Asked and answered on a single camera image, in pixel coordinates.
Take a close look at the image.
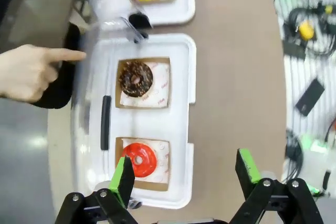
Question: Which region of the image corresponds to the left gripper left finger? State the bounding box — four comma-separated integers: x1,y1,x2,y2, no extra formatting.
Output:
54,155,140,224

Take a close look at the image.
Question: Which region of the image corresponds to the person right hand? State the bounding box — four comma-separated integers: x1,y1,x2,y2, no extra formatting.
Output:
0,44,87,103

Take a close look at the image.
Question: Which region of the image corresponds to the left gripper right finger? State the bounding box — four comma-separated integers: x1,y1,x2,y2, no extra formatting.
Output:
235,148,325,224

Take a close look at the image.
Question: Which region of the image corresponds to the clear lid with black handle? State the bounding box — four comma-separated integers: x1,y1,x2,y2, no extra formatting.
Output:
70,16,150,183
89,0,154,30

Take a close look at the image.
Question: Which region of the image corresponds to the large yellow stop button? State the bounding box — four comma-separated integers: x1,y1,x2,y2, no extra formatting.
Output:
298,20,315,40

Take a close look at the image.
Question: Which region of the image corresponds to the red glazed donut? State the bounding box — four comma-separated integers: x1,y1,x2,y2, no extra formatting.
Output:
121,142,158,178

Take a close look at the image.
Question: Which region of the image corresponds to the black cable bundle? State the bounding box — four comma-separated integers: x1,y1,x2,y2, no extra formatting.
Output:
282,2,336,61

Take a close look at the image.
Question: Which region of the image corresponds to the chocolate donut with nuts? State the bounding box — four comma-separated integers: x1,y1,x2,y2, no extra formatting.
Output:
119,60,154,98

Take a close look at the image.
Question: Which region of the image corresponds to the flat black rectangular device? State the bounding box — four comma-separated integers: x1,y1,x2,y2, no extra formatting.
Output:
295,77,326,117

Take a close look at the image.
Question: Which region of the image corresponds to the black coiled cable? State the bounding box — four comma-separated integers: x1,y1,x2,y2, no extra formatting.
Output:
284,129,305,184

